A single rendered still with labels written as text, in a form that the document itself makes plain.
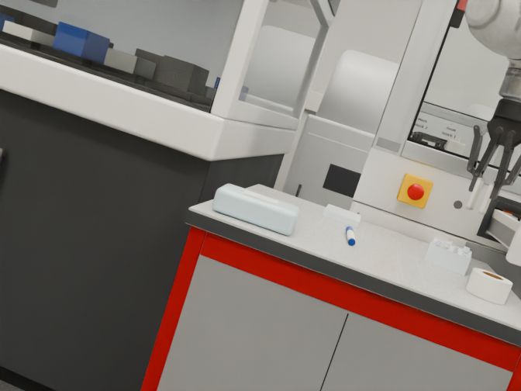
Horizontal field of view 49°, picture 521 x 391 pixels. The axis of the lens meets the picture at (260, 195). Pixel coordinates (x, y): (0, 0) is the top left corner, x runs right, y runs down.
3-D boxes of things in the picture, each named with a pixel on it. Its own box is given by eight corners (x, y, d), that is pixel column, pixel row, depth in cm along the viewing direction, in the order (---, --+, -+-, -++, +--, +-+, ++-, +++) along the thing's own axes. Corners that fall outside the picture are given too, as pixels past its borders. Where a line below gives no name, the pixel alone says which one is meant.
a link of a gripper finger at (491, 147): (503, 129, 116) (497, 126, 116) (477, 178, 118) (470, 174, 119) (508, 131, 119) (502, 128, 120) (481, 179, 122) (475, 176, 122)
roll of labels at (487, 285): (497, 306, 98) (505, 284, 97) (459, 288, 102) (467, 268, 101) (509, 303, 103) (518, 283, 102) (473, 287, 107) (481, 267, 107)
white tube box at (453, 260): (464, 276, 115) (470, 258, 115) (423, 261, 118) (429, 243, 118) (465, 267, 127) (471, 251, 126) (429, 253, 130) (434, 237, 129)
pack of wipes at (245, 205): (294, 228, 108) (301, 206, 107) (291, 238, 98) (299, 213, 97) (219, 203, 109) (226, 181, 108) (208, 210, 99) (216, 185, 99)
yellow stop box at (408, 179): (424, 209, 142) (434, 182, 141) (396, 200, 144) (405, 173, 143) (422, 207, 147) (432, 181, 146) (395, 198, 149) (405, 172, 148)
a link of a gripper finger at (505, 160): (512, 132, 118) (519, 133, 118) (498, 185, 120) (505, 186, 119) (507, 129, 115) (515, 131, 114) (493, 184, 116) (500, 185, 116)
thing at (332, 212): (357, 228, 132) (360, 221, 132) (322, 216, 134) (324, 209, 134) (359, 220, 145) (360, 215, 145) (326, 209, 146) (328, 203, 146)
